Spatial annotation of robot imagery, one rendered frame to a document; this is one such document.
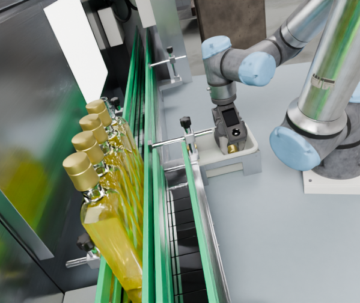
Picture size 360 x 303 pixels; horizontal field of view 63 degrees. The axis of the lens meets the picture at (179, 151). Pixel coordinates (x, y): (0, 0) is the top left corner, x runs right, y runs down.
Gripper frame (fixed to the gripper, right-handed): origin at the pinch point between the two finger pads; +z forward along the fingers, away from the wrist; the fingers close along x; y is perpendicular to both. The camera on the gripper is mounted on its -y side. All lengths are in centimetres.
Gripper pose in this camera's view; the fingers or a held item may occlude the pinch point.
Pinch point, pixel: (234, 154)
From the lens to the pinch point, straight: 94.1
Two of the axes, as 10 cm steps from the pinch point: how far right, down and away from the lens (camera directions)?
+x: -9.7, 2.5, 0.5
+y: -1.1, -5.8, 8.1
